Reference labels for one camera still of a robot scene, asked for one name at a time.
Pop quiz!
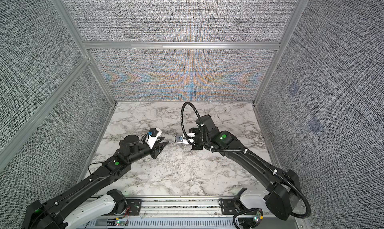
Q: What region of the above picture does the black corrugated right cable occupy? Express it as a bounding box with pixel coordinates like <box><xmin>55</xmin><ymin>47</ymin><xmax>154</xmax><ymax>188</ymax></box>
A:
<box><xmin>180</xmin><ymin>102</ymin><xmax>312</xmax><ymax>229</ymax></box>

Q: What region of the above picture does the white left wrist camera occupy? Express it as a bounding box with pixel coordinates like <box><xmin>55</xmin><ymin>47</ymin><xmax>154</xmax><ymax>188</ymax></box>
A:
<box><xmin>142</xmin><ymin>128</ymin><xmax>162</xmax><ymax>149</ymax></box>

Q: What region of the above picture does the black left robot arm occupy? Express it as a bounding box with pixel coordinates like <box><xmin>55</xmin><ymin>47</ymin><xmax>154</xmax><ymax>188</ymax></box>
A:
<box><xmin>22</xmin><ymin>135</ymin><xmax>168</xmax><ymax>229</ymax></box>

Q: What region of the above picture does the aluminium enclosure frame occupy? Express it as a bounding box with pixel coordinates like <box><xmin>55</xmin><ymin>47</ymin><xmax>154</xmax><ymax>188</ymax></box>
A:
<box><xmin>1</xmin><ymin>0</ymin><xmax>300</xmax><ymax>201</ymax></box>

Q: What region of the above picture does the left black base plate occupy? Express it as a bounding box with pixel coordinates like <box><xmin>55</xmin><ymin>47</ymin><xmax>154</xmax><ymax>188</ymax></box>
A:
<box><xmin>112</xmin><ymin>199</ymin><xmax>143</xmax><ymax>216</ymax></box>

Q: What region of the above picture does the aluminium front rail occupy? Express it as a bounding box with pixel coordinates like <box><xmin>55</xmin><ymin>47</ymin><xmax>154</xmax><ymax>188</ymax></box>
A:
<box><xmin>74</xmin><ymin>195</ymin><xmax>307</xmax><ymax>219</ymax></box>

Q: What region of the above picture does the slotted grey cable duct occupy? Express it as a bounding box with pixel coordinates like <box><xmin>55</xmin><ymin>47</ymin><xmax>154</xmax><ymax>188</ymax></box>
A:
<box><xmin>78</xmin><ymin>218</ymin><xmax>235</xmax><ymax>229</ymax></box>

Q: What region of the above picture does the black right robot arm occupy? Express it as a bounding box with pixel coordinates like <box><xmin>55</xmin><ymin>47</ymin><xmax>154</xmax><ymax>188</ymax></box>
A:
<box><xmin>188</xmin><ymin>115</ymin><xmax>302</xmax><ymax>221</ymax></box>

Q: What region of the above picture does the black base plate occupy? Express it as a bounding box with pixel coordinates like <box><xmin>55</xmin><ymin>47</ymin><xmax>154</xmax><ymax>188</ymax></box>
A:
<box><xmin>218</xmin><ymin>198</ymin><xmax>248</xmax><ymax>215</ymax></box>
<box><xmin>112</xmin><ymin>199</ymin><xmax>143</xmax><ymax>216</ymax></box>

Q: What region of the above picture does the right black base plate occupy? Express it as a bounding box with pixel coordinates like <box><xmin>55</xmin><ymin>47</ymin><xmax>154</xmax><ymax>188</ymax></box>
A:
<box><xmin>218</xmin><ymin>198</ymin><xmax>248</xmax><ymax>215</ymax></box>

